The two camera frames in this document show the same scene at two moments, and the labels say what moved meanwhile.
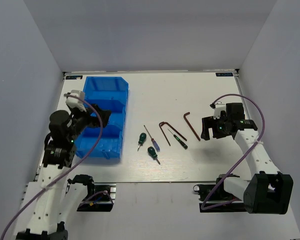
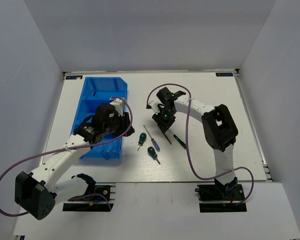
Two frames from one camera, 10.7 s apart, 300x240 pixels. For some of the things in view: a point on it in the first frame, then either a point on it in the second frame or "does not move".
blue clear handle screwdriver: [154, 143] does not move
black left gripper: [94, 121] -> [125, 123]
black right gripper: [209, 122] -> [164, 125]
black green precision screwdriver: [178, 139] does not move
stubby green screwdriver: [152, 151] does not move
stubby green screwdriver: [142, 138] does not move
